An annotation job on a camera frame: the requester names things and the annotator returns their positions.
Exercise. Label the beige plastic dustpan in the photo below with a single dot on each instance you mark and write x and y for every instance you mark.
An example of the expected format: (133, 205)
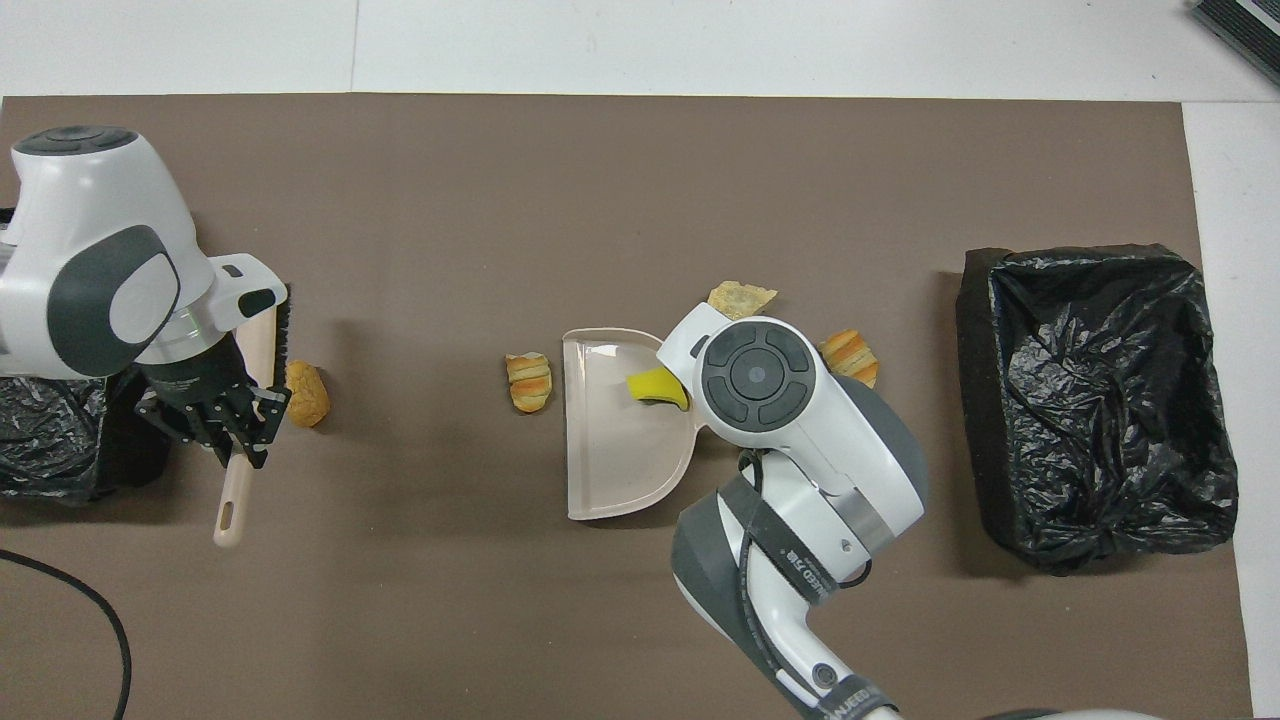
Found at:
(620, 460)

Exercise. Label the brown potato-shaped bun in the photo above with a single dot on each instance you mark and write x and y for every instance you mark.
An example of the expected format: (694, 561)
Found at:
(307, 393)

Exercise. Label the brown table mat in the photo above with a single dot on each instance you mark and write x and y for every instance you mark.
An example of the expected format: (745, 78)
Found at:
(450, 250)

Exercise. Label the black ribbed device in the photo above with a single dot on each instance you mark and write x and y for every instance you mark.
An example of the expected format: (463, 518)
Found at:
(1245, 28)

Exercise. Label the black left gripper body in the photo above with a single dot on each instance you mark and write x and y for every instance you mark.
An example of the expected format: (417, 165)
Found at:
(200, 390)

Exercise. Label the pale flat bread piece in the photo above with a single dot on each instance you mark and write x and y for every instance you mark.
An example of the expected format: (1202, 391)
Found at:
(740, 297)

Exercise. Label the black bag-lined bin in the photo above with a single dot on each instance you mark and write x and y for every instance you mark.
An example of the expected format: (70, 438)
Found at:
(1100, 400)
(50, 440)

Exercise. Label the orange striped bread piece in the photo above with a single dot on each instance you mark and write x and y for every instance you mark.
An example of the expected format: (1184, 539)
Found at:
(855, 355)
(529, 382)

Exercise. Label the beige hand brush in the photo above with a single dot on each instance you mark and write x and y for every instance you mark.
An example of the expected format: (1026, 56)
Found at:
(232, 500)

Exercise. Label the yellow sponge piece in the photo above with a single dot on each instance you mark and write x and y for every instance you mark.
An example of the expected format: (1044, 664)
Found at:
(655, 385)

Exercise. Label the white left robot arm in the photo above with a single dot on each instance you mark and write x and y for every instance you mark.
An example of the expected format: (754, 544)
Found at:
(90, 230)

